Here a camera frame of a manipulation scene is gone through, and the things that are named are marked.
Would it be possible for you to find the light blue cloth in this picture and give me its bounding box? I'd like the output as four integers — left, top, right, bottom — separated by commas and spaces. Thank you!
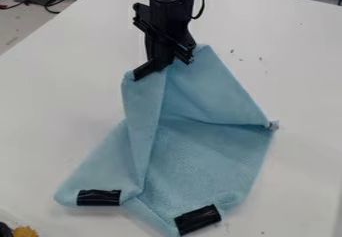
52, 43, 281, 237

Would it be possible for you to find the yellow toy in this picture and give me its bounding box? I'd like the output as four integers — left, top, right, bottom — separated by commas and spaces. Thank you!
12, 225, 41, 237

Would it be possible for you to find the black cable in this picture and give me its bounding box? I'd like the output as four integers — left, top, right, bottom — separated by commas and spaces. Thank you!
0, 0, 83, 15

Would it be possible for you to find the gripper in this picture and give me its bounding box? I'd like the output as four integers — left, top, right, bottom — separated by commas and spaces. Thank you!
130, 0, 198, 72

